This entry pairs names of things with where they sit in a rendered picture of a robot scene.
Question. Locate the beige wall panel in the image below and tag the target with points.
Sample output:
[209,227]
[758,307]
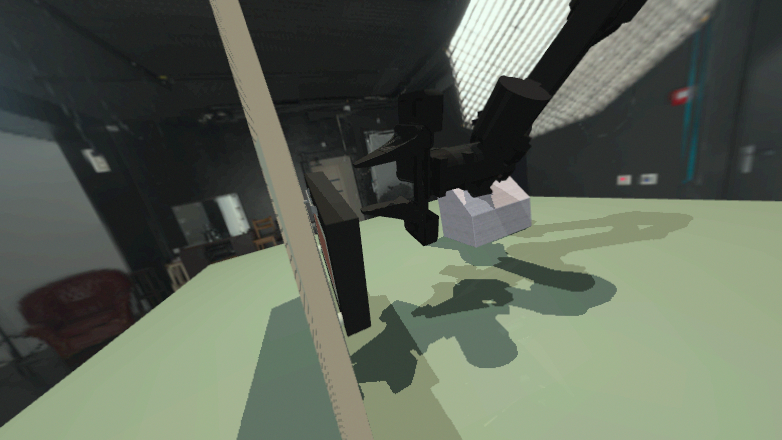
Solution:
[294,222]

